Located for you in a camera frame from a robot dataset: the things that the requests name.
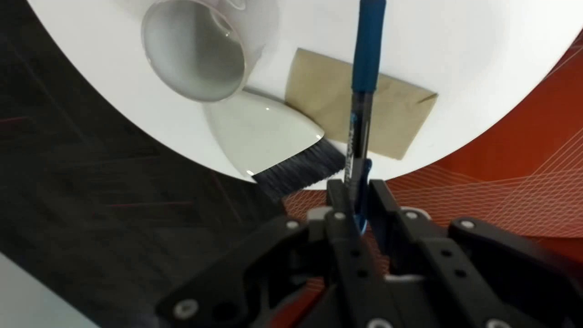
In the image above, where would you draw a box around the blue pen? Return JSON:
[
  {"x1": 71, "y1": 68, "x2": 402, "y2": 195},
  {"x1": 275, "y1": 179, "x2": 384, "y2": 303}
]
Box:
[{"x1": 342, "y1": 0, "x2": 388, "y2": 239}]

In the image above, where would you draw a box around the white ceramic mug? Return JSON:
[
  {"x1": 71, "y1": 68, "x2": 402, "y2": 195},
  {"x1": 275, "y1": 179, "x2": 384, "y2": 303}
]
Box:
[{"x1": 140, "y1": 0, "x2": 280, "y2": 104}]

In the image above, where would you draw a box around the red orange fabric sofa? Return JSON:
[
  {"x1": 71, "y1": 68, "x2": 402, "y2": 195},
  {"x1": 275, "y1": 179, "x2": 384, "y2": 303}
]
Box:
[{"x1": 280, "y1": 29, "x2": 583, "y2": 328}]

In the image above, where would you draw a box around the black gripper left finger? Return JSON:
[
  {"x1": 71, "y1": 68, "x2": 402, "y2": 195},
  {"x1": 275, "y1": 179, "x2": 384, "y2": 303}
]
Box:
[{"x1": 156, "y1": 179, "x2": 393, "y2": 328}]

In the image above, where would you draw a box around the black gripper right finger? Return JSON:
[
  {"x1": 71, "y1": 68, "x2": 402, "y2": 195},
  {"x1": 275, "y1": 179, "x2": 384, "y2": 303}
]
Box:
[{"x1": 364, "y1": 179, "x2": 583, "y2": 328}]

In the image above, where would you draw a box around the small brown paper envelope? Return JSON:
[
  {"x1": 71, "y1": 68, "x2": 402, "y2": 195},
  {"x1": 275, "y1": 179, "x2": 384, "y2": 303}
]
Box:
[{"x1": 282, "y1": 46, "x2": 441, "y2": 162}]

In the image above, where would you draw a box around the white brush black orange handle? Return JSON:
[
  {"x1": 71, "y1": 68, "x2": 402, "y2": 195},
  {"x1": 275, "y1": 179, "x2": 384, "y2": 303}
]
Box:
[{"x1": 202, "y1": 90, "x2": 350, "y2": 203}]

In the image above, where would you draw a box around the white round table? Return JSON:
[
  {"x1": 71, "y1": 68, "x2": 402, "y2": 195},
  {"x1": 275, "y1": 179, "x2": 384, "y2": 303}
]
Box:
[{"x1": 25, "y1": 0, "x2": 583, "y2": 192}]

